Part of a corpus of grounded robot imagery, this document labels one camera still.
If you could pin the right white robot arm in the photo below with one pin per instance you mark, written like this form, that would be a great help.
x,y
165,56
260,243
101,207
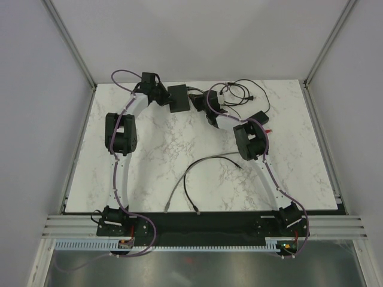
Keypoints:
x,y
253,146

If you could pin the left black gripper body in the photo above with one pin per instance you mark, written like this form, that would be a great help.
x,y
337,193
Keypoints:
x,y
160,95

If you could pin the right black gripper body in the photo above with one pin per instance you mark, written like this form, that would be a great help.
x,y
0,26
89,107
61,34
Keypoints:
x,y
198,104

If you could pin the left aluminium frame post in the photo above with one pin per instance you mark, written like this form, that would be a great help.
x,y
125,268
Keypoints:
x,y
69,42

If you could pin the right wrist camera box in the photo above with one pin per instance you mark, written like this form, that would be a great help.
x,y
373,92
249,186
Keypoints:
x,y
210,101

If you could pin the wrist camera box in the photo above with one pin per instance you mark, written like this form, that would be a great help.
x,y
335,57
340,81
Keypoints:
x,y
210,101
149,79

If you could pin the right aluminium frame post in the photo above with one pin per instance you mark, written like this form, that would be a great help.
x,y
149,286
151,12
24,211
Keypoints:
x,y
334,33

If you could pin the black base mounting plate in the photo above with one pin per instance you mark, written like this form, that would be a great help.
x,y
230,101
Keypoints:
x,y
208,228

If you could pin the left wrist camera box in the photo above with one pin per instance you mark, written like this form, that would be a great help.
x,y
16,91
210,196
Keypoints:
x,y
149,79

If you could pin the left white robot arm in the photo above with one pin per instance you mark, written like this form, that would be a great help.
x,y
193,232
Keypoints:
x,y
121,138

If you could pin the aluminium frame post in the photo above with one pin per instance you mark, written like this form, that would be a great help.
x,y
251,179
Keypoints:
x,y
69,42
334,33

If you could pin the black network switch box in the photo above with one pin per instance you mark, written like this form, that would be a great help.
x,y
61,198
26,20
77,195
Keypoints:
x,y
180,99

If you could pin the black power adapter brick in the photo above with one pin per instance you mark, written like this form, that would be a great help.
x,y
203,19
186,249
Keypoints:
x,y
260,117

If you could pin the aluminium front rail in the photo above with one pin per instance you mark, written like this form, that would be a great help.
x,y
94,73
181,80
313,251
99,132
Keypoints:
x,y
322,227

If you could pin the white slotted cable duct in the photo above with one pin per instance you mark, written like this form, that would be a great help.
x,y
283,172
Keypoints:
x,y
118,245

